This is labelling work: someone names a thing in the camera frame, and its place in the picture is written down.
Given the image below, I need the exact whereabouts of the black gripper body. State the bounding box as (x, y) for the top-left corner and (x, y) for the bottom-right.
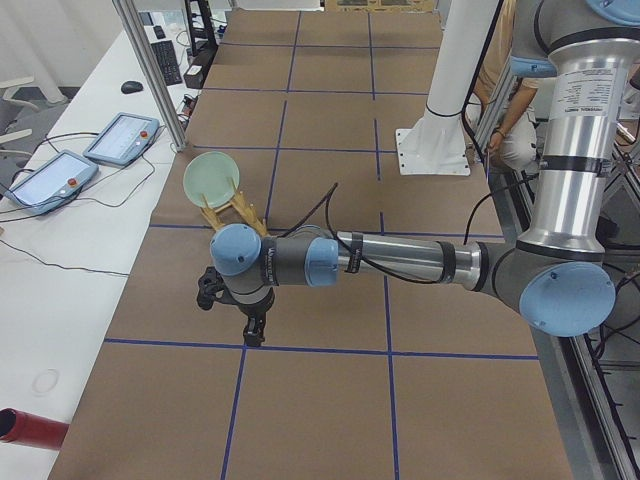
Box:
(223, 289), (275, 320)

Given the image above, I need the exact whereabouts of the light green plate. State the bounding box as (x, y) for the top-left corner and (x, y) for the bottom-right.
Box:
(183, 151), (240, 208)

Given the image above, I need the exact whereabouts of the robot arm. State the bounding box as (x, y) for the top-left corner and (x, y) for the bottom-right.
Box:
(197, 1), (639, 346)

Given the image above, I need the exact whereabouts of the wooden dish rack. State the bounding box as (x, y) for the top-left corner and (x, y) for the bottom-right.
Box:
(200, 189), (269, 237)

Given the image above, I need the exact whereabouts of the far teach pendant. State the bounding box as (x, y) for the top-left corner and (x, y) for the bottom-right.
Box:
(83, 112), (160, 166)

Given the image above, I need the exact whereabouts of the teach pendant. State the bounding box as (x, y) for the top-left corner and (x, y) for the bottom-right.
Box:
(83, 112), (160, 166)
(6, 150), (98, 214)

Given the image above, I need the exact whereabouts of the near teach pendant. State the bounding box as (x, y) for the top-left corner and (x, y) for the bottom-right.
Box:
(6, 150), (98, 214)

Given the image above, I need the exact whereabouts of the red cylinder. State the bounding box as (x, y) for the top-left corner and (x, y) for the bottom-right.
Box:
(1, 408), (69, 450)

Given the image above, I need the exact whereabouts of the black computer mouse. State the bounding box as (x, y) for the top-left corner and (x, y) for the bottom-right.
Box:
(120, 80), (144, 95)

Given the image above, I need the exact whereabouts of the black keyboard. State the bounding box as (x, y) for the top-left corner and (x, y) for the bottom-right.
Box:
(151, 40), (182, 86)

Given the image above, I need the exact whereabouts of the seated person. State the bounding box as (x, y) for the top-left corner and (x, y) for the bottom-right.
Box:
(474, 1), (540, 171)

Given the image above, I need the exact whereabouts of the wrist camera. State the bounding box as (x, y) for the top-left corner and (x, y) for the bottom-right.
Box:
(196, 266), (226, 311)

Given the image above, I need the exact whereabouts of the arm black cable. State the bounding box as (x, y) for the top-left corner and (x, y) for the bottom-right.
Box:
(272, 182), (451, 285)

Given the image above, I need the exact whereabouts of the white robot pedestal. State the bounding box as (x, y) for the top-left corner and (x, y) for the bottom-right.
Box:
(396, 0), (501, 176)

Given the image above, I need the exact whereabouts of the aluminium frame post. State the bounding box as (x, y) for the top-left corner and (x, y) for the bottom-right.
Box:
(112, 0), (187, 152)

